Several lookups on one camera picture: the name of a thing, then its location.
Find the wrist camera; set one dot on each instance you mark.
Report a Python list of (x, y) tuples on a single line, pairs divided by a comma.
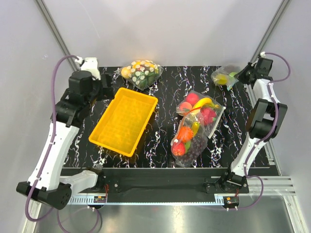
[(89, 64), (263, 65)]

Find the grapes and orange bag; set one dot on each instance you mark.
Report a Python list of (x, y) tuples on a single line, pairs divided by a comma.
[(189, 141)]

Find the left connector block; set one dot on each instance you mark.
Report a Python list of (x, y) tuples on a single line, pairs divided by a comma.
[(100, 199)]

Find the blue zip fruit bag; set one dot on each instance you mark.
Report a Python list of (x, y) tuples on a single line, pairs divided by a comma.
[(225, 76)]

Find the polka dot fruit bag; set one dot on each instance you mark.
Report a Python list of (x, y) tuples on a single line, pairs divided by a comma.
[(141, 73)]

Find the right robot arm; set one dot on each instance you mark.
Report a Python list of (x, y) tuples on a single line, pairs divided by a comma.
[(262, 125)]

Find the banana and apples bag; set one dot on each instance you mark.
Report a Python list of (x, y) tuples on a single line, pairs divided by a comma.
[(197, 103)]

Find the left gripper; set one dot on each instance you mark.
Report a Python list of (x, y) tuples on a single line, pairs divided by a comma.
[(248, 75)]

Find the connector block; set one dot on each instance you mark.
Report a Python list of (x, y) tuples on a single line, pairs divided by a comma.
[(100, 199), (231, 202)]

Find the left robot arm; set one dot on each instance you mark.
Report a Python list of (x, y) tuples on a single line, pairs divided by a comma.
[(46, 186)]

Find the yellow plastic tray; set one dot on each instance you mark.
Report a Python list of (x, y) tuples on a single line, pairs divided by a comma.
[(122, 124)]

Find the right connector block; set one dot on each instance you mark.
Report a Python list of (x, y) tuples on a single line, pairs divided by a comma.
[(231, 202)]

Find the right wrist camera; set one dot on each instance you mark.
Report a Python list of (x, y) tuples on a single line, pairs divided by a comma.
[(263, 65)]

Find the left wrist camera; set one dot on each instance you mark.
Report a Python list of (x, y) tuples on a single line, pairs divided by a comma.
[(89, 64)]

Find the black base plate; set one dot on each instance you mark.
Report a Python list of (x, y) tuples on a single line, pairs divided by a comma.
[(166, 185)]

